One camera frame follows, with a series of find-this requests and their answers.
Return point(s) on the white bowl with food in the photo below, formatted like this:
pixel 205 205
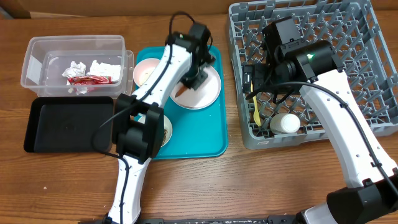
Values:
pixel 167 128

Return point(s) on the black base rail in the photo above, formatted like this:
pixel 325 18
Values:
pixel 273 219

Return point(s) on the grey dishwasher rack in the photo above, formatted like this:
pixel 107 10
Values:
pixel 352 28

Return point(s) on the white round plate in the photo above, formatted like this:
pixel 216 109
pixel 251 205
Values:
pixel 204 96

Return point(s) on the red foil wrapper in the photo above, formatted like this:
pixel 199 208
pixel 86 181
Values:
pixel 90 80

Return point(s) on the teal serving tray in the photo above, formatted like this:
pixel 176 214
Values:
pixel 197 133

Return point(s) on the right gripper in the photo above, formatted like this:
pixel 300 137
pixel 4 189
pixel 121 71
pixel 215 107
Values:
pixel 259 71

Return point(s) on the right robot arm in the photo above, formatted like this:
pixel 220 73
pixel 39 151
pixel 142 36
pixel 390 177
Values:
pixel 316 72

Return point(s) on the black plastic tray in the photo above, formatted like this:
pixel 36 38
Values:
pixel 69 124

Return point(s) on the clear plastic bin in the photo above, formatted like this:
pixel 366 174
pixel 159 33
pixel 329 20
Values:
pixel 48 57

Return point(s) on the yellow plastic spoon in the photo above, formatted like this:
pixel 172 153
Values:
pixel 256 116

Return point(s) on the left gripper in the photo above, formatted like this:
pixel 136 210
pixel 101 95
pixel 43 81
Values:
pixel 194 85

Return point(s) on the white plastic cup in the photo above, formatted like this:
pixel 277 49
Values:
pixel 285 123

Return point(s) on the orange carrot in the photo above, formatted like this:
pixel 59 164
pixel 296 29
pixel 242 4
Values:
pixel 181 91

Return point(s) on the white napkin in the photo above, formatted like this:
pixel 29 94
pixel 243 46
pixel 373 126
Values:
pixel 96 69

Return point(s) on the brown food scrap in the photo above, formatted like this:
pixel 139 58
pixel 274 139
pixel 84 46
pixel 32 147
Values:
pixel 165 138

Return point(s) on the white bowl with residue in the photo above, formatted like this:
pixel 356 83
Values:
pixel 143 70

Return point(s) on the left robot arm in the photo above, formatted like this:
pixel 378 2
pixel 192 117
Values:
pixel 138 122

